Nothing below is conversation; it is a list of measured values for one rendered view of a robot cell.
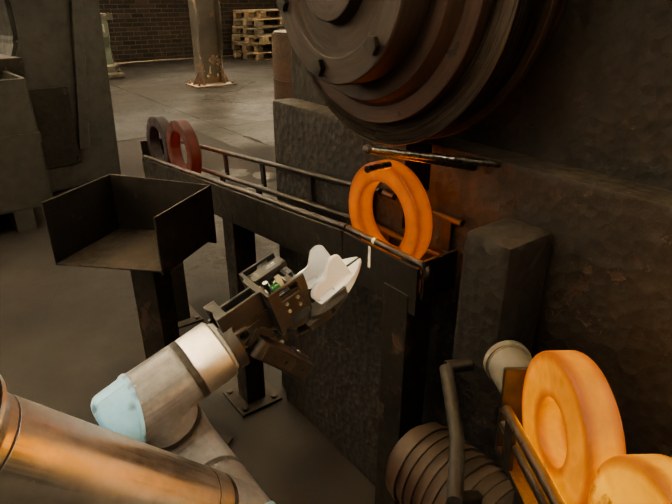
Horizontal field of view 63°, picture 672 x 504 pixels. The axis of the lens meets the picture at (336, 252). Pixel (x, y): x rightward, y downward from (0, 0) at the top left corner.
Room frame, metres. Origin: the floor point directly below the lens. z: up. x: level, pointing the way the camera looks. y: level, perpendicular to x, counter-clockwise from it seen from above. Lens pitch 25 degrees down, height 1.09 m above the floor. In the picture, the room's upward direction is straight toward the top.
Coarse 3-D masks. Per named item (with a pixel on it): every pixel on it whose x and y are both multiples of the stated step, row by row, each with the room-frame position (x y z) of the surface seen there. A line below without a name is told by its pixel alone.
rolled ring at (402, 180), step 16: (384, 160) 0.88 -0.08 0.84; (368, 176) 0.89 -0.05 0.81; (384, 176) 0.85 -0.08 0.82; (400, 176) 0.83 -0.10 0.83; (416, 176) 0.84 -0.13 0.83; (352, 192) 0.92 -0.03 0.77; (368, 192) 0.91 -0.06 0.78; (400, 192) 0.82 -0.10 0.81; (416, 192) 0.81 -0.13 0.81; (352, 208) 0.92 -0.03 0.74; (368, 208) 0.92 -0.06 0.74; (416, 208) 0.79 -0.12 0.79; (352, 224) 0.92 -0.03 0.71; (368, 224) 0.91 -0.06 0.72; (416, 224) 0.79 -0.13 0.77; (432, 224) 0.80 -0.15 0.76; (384, 240) 0.89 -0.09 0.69; (416, 240) 0.79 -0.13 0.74; (416, 256) 0.80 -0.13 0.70
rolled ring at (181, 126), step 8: (176, 120) 1.58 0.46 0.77; (184, 120) 1.59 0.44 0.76; (168, 128) 1.63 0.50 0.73; (176, 128) 1.58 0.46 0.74; (184, 128) 1.55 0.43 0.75; (192, 128) 1.56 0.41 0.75; (168, 136) 1.64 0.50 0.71; (176, 136) 1.63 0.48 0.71; (184, 136) 1.53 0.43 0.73; (192, 136) 1.54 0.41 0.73; (168, 144) 1.64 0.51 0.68; (176, 144) 1.64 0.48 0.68; (184, 144) 1.54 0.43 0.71; (192, 144) 1.52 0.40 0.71; (168, 152) 1.65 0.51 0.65; (176, 152) 1.64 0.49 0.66; (192, 152) 1.52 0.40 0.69; (200, 152) 1.53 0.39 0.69; (176, 160) 1.63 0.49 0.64; (192, 160) 1.51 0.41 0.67; (200, 160) 1.53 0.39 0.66; (192, 168) 1.52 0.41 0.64; (200, 168) 1.53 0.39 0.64
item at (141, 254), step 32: (96, 192) 1.16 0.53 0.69; (128, 192) 1.19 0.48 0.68; (160, 192) 1.17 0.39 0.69; (192, 192) 1.14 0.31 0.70; (64, 224) 1.06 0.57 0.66; (96, 224) 1.14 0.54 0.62; (128, 224) 1.20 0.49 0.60; (160, 224) 0.95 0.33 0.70; (192, 224) 1.05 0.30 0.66; (64, 256) 1.04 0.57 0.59; (96, 256) 1.04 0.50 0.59; (128, 256) 1.02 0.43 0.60; (160, 256) 0.94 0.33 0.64; (160, 288) 1.04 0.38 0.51; (160, 320) 1.03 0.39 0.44
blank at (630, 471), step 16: (608, 464) 0.31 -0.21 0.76; (624, 464) 0.30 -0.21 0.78; (640, 464) 0.28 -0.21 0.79; (656, 464) 0.28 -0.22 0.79; (608, 480) 0.31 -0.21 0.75; (624, 480) 0.29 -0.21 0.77; (640, 480) 0.28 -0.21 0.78; (656, 480) 0.27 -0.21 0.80; (592, 496) 0.32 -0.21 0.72; (608, 496) 0.30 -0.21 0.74; (624, 496) 0.29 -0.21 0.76; (640, 496) 0.27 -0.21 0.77; (656, 496) 0.26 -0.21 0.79
